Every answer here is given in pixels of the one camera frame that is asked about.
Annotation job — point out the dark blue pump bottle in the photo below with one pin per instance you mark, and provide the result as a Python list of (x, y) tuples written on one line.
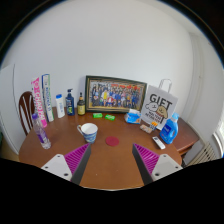
[(70, 105)]

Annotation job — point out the small green packet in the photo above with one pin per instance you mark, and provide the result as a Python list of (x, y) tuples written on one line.
[(110, 117), (97, 115)]

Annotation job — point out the small orange-topped pack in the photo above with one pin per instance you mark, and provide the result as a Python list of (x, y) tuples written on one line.
[(153, 125)]

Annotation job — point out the white remote control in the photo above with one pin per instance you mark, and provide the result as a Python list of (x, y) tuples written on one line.
[(158, 142)]

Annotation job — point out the dark wooden chair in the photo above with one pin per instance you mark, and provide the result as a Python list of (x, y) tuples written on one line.
[(24, 110)]

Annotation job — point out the tall pink box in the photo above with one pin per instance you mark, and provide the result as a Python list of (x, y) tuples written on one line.
[(39, 103)]

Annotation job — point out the small beige snack packet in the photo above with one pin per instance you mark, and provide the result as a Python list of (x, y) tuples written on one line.
[(145, 128)]

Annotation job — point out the framed group photo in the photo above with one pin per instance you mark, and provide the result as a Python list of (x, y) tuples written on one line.
[(115, 94)]

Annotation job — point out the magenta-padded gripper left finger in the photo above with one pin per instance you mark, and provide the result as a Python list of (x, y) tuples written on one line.
[(76, 159)]

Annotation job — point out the clear purple-capped water bottle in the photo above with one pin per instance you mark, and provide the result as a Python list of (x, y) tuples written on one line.
[(41, 133)]

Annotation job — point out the white radiator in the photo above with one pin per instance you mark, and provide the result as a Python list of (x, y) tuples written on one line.
[(203, 155)]

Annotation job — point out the blue detergent bottle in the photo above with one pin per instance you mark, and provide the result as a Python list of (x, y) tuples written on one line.
[(169, 131)]

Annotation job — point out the brown pump bottle yellow label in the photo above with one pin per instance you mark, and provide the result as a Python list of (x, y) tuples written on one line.
[(81, 107)]

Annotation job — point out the white paper gift bag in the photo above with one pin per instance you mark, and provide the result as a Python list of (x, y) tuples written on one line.
[(159, 106)]

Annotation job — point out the tall green and white box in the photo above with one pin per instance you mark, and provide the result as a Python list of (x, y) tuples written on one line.
[(47, 98)]

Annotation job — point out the blue patterned white mug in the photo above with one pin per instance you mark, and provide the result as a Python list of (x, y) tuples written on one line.
[(89, 132)]

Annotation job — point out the white bottle with blue cap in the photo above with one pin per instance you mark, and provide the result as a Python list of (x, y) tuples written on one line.
[(60, 107)]

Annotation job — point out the flat round red coaster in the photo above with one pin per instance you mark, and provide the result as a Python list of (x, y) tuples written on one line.
[(112, 141)]

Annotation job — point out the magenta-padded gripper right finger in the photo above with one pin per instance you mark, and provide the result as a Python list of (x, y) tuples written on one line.
[(147, 159)]

